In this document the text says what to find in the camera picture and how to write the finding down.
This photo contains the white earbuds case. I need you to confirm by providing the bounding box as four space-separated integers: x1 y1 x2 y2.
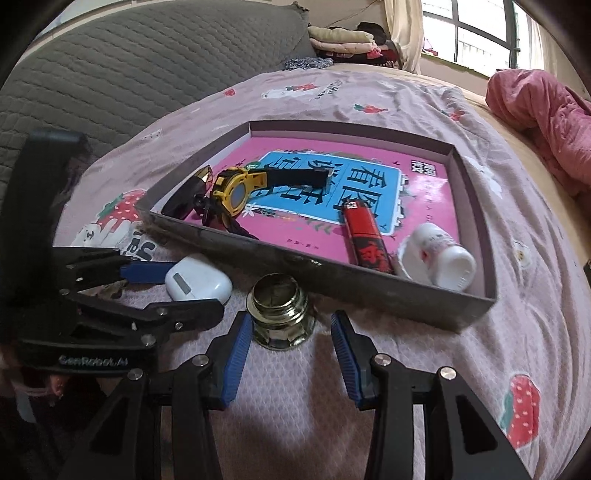
164 254 232 305

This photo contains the brass metal fitting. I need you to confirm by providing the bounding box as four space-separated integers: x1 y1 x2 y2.
246 273 317 351

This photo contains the small black clip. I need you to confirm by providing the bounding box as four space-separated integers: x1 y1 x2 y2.
192 193 216 226

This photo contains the white medicine bottle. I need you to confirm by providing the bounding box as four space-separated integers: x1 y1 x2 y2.
411 223 477 291

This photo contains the red lighter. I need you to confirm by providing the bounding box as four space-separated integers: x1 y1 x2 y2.
342 199 394 274

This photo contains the white plastic bottle cap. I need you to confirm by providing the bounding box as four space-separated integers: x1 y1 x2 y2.
396 235 433 285

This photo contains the person's hand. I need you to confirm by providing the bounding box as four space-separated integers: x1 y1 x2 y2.
1 346 67 398

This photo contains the grey quilted headboard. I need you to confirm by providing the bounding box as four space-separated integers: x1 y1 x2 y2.
1 1 315 187

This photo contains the shallow grey cardboard box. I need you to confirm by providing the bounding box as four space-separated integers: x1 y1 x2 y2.
137 120 497 331

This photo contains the beige mattress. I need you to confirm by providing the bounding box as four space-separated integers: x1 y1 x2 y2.
331 64 590 265

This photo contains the pink and blue book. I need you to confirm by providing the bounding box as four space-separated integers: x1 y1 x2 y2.
208 136 459 263

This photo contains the blue patterned cloth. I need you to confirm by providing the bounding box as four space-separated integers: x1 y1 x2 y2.
283 57 334 71

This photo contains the folded clothes stack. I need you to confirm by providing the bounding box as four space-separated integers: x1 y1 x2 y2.
308 22 404 69

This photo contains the crumpled pink duvet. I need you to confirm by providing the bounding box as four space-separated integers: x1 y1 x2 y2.
485 69 590 210

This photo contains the cream curtain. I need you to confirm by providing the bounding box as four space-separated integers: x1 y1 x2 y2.
384 0 424 74

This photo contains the window with dark frame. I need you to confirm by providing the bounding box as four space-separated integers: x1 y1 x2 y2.
422 0 519 77

